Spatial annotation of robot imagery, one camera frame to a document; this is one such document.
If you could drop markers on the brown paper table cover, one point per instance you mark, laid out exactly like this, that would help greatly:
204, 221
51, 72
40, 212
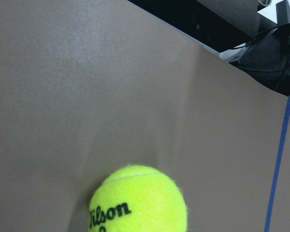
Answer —
89, 86

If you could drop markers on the yellow tennis ball Wilson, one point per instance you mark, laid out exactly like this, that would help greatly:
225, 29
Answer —
137, 198

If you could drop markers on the blue tape line lengthwise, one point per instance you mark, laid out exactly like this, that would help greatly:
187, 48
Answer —
279, 156

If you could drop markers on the aluminium frame rack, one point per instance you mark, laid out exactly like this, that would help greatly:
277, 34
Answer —
251, 35

